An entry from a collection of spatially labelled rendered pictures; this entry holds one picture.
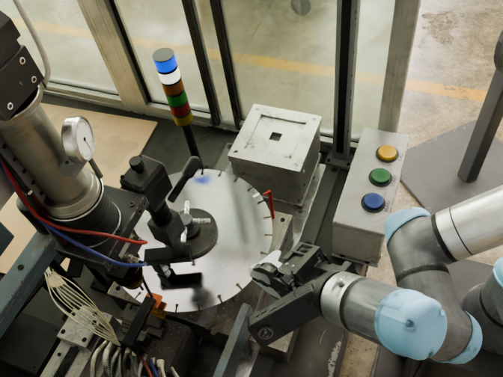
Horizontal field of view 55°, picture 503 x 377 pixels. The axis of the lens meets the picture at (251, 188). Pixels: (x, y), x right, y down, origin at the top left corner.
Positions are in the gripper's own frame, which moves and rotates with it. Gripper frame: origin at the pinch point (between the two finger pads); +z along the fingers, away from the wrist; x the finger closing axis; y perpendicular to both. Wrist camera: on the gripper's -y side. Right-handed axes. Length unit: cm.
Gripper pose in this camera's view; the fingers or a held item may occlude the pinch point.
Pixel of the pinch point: (251, 275)
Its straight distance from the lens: 86.1
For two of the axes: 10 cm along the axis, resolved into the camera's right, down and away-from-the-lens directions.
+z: -5.3, -0.7, 8.4
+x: -5.0, -7.8, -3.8
